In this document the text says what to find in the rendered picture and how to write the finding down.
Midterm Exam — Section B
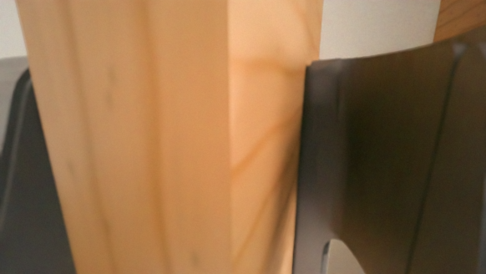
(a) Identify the beige wall rack case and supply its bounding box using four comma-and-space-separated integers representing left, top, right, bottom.
0, 0, 365, 274

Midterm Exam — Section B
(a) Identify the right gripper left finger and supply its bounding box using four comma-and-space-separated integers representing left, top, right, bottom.
0, 55, 77, 274

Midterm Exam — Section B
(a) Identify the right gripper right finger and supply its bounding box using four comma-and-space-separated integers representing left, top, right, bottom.
291, 24, 486, 274

